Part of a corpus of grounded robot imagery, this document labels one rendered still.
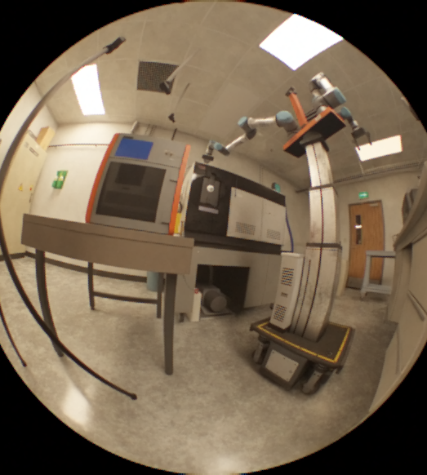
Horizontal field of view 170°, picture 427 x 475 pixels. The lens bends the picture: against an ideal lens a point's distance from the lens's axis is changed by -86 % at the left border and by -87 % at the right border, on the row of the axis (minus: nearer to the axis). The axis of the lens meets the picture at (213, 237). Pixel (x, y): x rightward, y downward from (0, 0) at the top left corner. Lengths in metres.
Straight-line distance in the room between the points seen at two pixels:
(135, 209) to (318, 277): 0.83
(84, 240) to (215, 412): 0.82
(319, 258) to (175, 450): 0.99
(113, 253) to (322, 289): 0.84
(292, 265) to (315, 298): 0.21
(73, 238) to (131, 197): 0.26
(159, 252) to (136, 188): 0.26
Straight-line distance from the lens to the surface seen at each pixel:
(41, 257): 0.77
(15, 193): 3.12
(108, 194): 0.60
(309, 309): 0.79
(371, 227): 4.30
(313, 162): 0.95
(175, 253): 0.46
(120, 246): 0.47
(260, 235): 1.52
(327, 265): 0.73
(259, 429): 0.76
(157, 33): 2.27
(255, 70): 2.23
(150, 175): 0.60
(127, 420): 0.75
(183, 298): 1.17
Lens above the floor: 0.69
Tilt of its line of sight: 4 degrees up
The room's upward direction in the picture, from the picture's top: 7 degrees clockwise
